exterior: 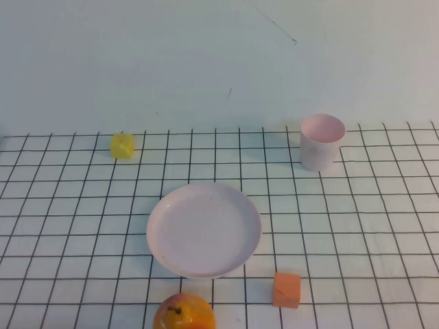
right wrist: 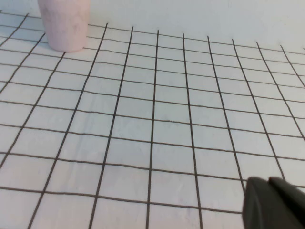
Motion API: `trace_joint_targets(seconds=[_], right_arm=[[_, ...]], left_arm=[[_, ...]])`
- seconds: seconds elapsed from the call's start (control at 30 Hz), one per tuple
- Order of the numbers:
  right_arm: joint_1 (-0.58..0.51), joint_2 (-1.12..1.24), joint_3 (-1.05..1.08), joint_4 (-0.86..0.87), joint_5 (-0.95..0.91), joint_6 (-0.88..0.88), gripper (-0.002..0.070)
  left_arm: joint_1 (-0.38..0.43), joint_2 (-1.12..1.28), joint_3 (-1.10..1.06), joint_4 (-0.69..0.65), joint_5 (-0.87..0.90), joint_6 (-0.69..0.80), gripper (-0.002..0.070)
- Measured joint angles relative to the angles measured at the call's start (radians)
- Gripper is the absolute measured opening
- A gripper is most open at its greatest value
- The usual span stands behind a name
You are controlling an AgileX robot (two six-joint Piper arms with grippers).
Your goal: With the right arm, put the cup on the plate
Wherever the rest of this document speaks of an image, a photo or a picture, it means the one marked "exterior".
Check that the pink cup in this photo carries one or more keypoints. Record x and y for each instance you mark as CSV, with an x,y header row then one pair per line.
x,y
317,154

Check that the pink round plate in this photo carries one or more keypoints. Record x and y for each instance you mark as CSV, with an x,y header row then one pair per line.
x,y
204,233

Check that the yellow foam cube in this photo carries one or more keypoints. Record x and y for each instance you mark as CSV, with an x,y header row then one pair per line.
x,y
121,147

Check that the orange foam cube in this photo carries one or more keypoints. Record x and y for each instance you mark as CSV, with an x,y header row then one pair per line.
x,y
286,291

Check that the white black grid table mat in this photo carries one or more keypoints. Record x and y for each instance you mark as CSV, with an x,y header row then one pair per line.
x,y
360,222

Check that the orange red toy fruit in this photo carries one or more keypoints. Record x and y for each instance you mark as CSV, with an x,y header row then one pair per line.
x,y
185,313

